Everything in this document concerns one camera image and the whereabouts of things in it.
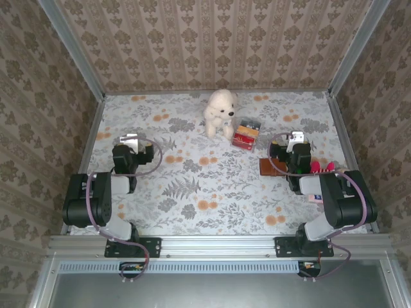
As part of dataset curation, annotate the grey slotted cable duct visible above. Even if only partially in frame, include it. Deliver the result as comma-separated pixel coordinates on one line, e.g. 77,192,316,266
59,260,303,275

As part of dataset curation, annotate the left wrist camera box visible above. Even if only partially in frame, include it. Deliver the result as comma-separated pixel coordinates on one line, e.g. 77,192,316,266
119,134,139,149

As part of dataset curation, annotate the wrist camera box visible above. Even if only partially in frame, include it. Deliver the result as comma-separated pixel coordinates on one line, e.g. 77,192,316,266
119,134,139,149
286,130,305,154

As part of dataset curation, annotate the aluminium mounting rail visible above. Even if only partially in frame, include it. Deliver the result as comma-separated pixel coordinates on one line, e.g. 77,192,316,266
48,234,394,258

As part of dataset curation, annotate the aluminium side rail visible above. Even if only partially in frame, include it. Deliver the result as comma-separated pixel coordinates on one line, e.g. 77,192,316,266
60,96,107,235
325,92,380,234

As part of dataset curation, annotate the brown leather card holder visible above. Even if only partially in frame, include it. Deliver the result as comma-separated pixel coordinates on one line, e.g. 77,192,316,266
259,158,290,178

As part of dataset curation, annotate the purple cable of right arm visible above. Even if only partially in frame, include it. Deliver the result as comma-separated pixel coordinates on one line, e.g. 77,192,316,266
268,132,370,280

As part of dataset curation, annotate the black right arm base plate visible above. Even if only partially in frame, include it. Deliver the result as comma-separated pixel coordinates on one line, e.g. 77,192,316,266
274,236,335,259

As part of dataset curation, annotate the white plush bear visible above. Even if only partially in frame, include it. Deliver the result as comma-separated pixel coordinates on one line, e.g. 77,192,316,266
202,89,239,140

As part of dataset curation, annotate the floral table cloth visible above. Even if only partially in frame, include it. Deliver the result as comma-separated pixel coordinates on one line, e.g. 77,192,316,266
69,91,369,237

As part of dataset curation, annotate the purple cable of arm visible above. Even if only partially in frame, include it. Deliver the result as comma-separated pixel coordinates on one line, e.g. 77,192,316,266
85,134,164,284
268,132,370,280

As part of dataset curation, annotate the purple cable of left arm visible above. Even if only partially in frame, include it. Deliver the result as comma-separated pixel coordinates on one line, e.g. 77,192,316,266
85,134,164,284

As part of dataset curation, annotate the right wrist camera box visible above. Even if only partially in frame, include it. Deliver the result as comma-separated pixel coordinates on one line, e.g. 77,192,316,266
286,130,305,154

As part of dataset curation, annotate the grey metal panel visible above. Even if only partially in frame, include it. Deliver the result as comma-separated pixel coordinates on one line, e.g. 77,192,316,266
28,256,411,308

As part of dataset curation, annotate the aluminium frame post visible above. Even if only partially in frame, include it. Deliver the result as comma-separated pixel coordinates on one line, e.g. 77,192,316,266
327,0,391,98
37,0,107,100

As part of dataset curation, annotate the plush doll with glasses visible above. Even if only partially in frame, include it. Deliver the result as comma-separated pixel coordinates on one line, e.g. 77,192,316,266
308,161,350,204

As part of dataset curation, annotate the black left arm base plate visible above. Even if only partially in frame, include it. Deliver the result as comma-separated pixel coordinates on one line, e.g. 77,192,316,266
105,236,162,259

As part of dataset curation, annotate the small circuit board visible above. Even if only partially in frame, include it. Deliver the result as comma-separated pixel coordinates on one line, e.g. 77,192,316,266
297,261,322,277
119,262,144,278

